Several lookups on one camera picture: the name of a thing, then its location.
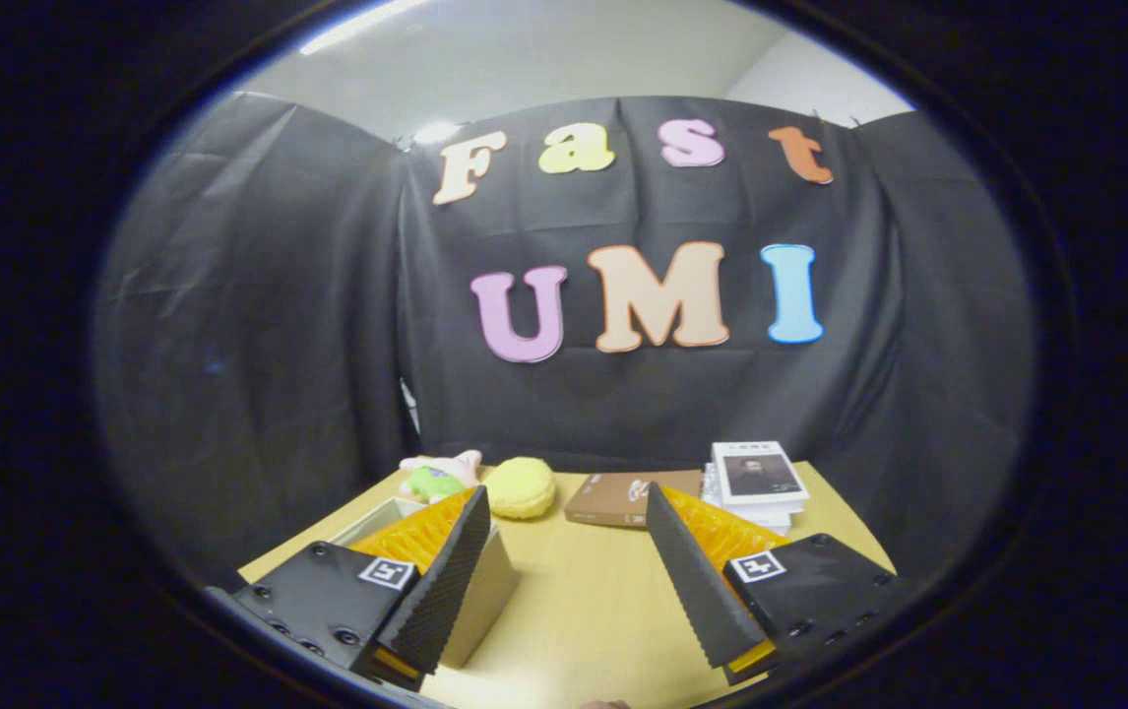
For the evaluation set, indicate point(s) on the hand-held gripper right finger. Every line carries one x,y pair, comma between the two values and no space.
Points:
692,581

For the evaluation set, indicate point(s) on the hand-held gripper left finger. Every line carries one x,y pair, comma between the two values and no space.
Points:
446,581

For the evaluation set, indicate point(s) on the brown cardboard storage box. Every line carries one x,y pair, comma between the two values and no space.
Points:
485,596

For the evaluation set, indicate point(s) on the pink and green plush toy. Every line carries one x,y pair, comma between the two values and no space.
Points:
436,478

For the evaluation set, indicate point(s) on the plain white book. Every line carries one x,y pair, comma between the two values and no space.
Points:
776,519

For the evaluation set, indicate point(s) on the brown book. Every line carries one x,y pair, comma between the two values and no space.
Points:
608,499

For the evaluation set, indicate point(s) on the yellow plush toy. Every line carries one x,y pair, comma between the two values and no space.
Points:
522,489

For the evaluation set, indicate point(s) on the ceiling light panel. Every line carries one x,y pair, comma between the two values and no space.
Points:
362,25

